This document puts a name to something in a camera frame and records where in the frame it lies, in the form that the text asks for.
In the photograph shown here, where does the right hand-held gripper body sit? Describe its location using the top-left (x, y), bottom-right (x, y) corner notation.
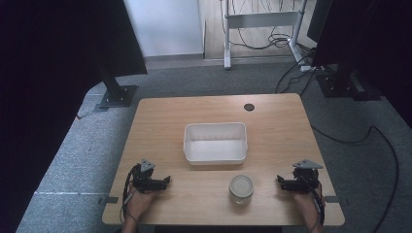
top-left (292, 158), bottom-right (325, 195)

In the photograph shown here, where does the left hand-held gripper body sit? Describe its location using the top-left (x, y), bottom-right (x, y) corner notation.
top-left (130, 158), bottom-right (156, 194)

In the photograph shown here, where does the person's left hand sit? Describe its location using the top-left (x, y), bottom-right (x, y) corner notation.
top-left (127, 188), bottom-right (157, 222)

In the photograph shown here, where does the person's right hand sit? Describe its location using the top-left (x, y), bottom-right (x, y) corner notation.
top-left (292, 191), bottom-right (322, 225)

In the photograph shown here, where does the glass jar with pale lid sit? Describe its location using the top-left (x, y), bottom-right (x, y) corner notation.
top-left (228, 174), bottom-right (256, 206)

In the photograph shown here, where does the white plastic bin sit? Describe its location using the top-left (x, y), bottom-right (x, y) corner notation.
top-left (183, 121), bottom-right (249, 166)

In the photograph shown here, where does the black metal stand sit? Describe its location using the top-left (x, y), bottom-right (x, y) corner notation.
top-left (315, 62), bottom-right (383, 102)
top-left (95, 57), bottom-right (138, 110)

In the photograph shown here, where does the white power strip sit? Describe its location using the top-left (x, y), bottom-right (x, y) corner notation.
top-left (299, 65), bottom-right (325, 73)

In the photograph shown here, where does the black curtain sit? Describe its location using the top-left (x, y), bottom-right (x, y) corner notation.
top-left (311, 0), bottom-right (412, 130)
top-left (0, 0), bottom-right (149, 233)

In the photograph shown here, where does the dark monitor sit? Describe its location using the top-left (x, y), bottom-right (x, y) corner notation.
top-left (306, 0), bottom-right (334, 44)

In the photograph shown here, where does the left hand-held gripper cable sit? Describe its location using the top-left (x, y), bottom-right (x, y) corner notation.
top-left (121, 164), bottom-right (141, 224)

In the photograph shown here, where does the hand-held gripper cable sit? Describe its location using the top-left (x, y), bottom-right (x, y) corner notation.
top-left (309, 181), bottom-right (326, 227)
top-left (121, 164), bottom-right (141, 224)

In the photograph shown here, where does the right hand-held gripper cable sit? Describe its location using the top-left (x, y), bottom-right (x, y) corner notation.
top-left (309, 181), bottom-right (326, 227)

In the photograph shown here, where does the grey table edge bracket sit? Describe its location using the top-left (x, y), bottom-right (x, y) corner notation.
top-left (97, 195), bottom-right (120, 205)
top-left (325, 195), bottom-right (349, 206)

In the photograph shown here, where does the long black floor cable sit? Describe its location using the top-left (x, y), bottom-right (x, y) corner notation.
top-left (310, 124), bottom-right (400, 233)

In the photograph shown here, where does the bundle of black cables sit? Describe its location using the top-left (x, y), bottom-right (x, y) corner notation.
top-left (226, 0), bottom-right (314, 51)

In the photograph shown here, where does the white desk frame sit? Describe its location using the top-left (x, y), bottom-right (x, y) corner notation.
top-left (222, 0), bottom-right (309, 71)

